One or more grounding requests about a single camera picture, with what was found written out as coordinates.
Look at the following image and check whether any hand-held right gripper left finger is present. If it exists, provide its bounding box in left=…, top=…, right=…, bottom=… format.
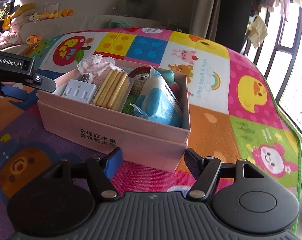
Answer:
left=51, top=147, right=123, bottom=201

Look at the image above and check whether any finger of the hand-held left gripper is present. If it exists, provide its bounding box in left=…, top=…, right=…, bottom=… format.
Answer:
left=31, top=72, right=57, bottom=93

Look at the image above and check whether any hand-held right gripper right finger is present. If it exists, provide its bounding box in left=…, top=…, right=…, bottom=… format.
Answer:
left=185, top=148, right=264, bottom=199

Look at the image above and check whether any pink cardboard box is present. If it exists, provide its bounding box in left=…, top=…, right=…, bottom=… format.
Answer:
left=37, top=59, right=191, bottom=173

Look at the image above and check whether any pink lace cloth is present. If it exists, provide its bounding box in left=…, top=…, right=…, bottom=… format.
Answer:
left=77, top=54, right=116, bottom=83

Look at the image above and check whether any blue tissue pack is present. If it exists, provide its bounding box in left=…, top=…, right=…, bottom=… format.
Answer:
left=133, top=66, right=183, bottom=127

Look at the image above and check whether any clear cookie packet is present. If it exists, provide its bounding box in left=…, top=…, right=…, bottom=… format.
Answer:
left=91, top=68, right=130, bottom=112

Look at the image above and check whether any teal plastic toy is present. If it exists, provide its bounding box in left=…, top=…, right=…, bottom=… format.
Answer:
left=158, top=69, right=179, bottom=93

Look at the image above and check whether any pink plush toy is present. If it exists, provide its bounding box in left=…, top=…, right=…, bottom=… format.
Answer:
left=0, top=31, right=22, bottom=51

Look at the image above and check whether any white power strip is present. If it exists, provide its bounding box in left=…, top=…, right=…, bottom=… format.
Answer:
left=58, top=79, right=98, bottom=105

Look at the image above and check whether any orange fish plush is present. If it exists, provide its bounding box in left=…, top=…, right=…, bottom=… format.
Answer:
left=26, top=35, right=42, bottom=46

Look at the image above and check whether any yellow plush toy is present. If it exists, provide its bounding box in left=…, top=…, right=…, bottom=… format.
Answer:
left=2, top=3, right=37, bottom=30

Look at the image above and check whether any green crochet piece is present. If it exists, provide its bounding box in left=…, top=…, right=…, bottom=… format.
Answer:
left=122, top=97, right=139, bottom=116

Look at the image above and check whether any colourful printed play mat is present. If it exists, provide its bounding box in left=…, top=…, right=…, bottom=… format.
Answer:
left=0, top=27, right=302, bottom=240

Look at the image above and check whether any row of small plush toys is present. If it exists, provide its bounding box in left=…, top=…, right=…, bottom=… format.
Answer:
left=28, top=9, right=74, bottom=22

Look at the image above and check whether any beige crochet toy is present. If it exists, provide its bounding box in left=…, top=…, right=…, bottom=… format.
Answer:
left=127, top=66, right=152, bottom=98

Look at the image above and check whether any teal cloth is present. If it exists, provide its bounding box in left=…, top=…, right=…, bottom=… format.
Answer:
left=108, top=19, right=133, bottom=29

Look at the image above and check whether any window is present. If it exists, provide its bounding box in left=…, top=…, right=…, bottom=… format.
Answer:
left=263, top=4, right=302, bottom=146

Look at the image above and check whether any hanging beige paper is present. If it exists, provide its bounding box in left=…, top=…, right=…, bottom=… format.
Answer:
left=248, top=15, right=269, bottom=48

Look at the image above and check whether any beige curtain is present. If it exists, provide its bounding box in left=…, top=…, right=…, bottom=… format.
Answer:
left=190, top=0, right=224, bottom=41

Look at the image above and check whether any dark curtain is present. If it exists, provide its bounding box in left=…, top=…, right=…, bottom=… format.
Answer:
left=216, top=0, right=257, bottom=53

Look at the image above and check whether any white wall paper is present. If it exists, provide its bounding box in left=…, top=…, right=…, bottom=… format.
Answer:
left=44, top=2, right=60, bottom=13

